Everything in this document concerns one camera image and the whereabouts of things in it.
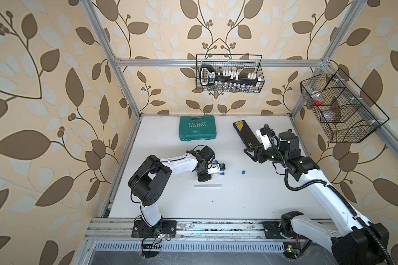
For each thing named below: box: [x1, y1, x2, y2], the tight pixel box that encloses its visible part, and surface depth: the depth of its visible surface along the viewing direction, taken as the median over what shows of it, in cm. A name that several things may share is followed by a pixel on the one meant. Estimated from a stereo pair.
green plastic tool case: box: [178, 115, 218, 142], surface depth 110 cm
